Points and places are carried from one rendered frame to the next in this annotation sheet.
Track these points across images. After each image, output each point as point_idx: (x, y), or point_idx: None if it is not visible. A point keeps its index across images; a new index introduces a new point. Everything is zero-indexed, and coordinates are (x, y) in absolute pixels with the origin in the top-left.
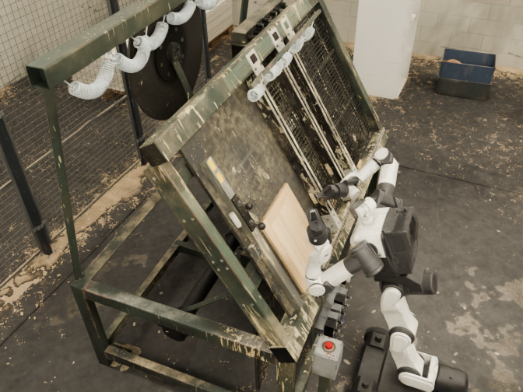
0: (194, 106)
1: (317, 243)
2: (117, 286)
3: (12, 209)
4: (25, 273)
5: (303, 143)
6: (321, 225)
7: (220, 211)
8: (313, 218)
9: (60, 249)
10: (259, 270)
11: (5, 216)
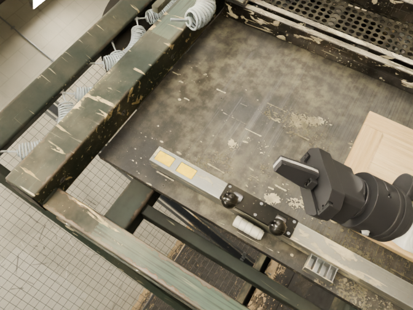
0: (92, 92)
1: (380, 235)
2: (322, 302)
3: (243, 243)
4: (251, 302)
5: (393, 34)
6: (326, 189)
7: (214, 223)
8: (301, 181)
9: (273, 271)
10: (353, 305)
11: (238, 251)
